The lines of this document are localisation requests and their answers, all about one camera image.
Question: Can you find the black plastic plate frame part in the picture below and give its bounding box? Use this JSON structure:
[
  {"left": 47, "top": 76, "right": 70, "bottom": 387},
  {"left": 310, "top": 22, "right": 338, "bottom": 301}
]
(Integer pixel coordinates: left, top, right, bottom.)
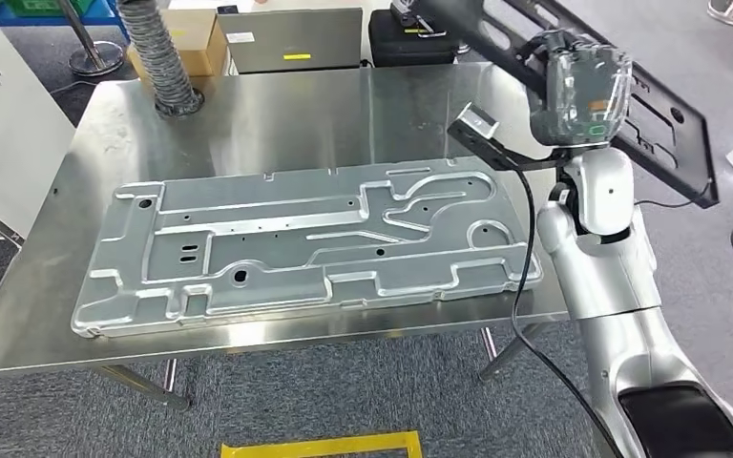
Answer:
[{"left": 416, "top": 0, "right": 721, "bottom": 210}]

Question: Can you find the stainless steel workbench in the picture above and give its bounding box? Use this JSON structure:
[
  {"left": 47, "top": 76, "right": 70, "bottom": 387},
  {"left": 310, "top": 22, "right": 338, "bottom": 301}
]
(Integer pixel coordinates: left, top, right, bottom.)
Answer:
[{"left": 0, "top": 63, "right": 575, "bottom": 413}]

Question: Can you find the stamped sheet metal panel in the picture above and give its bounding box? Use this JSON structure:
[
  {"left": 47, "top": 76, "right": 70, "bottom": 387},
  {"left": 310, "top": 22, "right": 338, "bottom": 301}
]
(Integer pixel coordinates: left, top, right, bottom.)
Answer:
[{"left": 70, "top": 156, "right": 544, "bottom": 340}]

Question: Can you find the black hard case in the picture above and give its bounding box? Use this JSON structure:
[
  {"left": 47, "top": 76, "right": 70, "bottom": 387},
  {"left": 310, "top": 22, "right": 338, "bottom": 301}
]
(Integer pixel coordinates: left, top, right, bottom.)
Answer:
[{"left": 367, "top": 6, "right": 464, "bottom": 69}]

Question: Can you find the grey laptop with yellow sticker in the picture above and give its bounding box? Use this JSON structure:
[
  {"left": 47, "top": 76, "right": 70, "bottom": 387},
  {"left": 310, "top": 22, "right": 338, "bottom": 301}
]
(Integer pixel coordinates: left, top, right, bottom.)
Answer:
[{"left": 216, "top": 7, "right": 366, "bottom": 75}]

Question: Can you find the cardboard box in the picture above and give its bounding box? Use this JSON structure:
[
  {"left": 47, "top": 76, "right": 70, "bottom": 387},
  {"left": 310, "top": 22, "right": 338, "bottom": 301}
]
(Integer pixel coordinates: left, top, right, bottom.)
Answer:
[{"left": 127, "top": 7, "right": 231, "bottom": 79}]

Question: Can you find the white panel board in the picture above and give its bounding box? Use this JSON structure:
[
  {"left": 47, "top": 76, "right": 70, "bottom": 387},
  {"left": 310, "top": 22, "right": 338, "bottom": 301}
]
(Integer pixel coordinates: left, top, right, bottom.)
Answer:
[{"left": 0, "top": 6, "right": 77, "bottom": 239}]

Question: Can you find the green plastic crate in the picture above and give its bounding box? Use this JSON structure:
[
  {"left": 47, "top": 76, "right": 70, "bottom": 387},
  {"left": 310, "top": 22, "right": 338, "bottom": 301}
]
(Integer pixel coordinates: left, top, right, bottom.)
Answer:
[{"left": 0, "top": 0, "right": 97, "bottom": 18}]

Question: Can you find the thick black camera cable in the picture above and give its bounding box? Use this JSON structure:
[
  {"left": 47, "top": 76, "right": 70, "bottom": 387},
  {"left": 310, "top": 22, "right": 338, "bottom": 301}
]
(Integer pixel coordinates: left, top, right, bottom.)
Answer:
[{"left": 509, "top": 165, "right": 625, "bottom": 458}]

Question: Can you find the grey ribbed flexible hose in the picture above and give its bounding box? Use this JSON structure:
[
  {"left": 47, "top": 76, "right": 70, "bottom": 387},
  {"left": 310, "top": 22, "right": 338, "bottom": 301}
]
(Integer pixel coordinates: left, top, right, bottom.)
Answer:
[{"left": 115, "top": 0, "right": 206, "bottom": 119}]

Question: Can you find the thin black wire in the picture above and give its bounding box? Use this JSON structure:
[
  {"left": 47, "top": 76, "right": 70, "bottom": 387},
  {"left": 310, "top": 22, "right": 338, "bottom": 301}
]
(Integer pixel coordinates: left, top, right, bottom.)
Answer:
[{"left": 633, "top": 178, "right": 717, "bottom": 211}]

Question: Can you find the round steel pedestal stand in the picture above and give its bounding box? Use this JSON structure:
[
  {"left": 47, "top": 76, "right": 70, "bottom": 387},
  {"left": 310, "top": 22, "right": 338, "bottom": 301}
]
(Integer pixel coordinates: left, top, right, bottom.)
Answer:
[{"left": 56, "top": 0, "right": 127, "bottom": 77}]

